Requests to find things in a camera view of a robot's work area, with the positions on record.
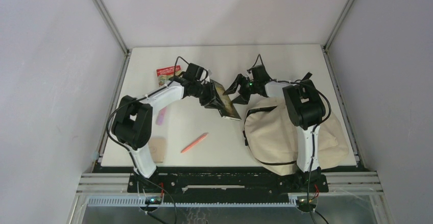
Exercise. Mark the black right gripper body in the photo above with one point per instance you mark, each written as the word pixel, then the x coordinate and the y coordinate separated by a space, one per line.
pixel 249 87

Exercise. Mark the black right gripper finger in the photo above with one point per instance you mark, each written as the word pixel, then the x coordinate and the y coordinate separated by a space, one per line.
pixel 235 85
pixel 242 99

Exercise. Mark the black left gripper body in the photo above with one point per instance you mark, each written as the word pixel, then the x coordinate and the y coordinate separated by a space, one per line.
pixel 206 93

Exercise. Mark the green yellow book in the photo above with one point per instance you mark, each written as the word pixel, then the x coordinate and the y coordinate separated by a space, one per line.
pixel 228 111

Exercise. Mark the cream canvas student bag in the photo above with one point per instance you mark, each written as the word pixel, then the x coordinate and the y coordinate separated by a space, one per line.
pixel 273 141

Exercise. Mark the red comic book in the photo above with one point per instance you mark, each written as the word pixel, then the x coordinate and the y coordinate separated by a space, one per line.
pixel 164 74

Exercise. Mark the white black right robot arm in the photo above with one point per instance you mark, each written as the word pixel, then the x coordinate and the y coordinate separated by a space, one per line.
pixel 307 108

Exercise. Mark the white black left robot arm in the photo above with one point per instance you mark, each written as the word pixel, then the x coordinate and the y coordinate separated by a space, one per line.
pixel 130 125

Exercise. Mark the orange pen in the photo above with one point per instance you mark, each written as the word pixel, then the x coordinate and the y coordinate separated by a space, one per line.
pixel 195 142

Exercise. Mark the pink highlighter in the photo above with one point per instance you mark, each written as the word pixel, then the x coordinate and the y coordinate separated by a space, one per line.
pixel 161 116

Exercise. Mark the tan small wallet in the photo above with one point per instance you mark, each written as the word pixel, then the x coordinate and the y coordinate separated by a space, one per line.
pixel 158 146

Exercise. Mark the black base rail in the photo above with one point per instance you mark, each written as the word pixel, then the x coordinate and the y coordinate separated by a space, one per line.
pixel 228 185

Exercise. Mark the aluminium frame right post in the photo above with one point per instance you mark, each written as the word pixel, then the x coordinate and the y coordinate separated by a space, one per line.
pixel 342 16

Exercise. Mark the aluminium frame post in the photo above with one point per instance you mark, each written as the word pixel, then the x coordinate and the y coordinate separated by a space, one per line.
pixel 110 23
pixel 342 16

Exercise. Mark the aluminium frame left post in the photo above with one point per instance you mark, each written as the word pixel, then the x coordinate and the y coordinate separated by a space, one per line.
pixel 110 23

